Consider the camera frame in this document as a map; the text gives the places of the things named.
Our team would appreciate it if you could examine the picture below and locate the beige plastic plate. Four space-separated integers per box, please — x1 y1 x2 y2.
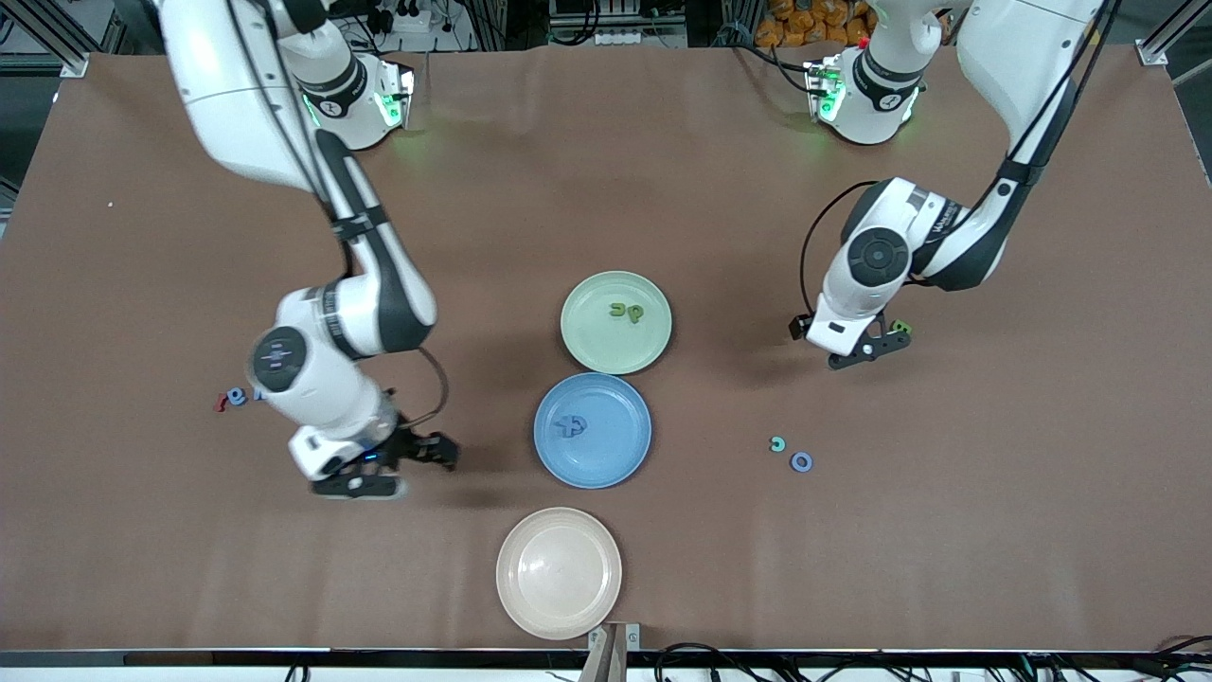
495 507 623 641

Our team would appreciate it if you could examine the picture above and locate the aluminium frame profile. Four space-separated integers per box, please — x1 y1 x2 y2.
0 0 129 79
1136 0 1212 67

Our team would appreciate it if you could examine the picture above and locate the brown table cover sheet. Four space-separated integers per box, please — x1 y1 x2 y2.
0 43 1212 655

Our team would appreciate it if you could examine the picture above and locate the blue plastic plate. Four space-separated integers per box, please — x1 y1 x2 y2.
533 372 652 490

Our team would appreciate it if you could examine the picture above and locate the black cable bundle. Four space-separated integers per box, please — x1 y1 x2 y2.
653 642 1212 682

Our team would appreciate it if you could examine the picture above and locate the white power strip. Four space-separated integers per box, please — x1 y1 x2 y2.
374 0 432 34

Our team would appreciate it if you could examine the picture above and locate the silver equipment rack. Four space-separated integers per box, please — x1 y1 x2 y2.
549 0 687 48

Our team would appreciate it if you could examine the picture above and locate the green plastic plate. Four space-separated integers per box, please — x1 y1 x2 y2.
560 271 673 376

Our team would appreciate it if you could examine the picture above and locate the metal clamp bracket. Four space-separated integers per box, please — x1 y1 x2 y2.
587 622 642 682

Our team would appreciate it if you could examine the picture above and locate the bag of orange objects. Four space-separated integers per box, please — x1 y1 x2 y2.
755 0 877 48

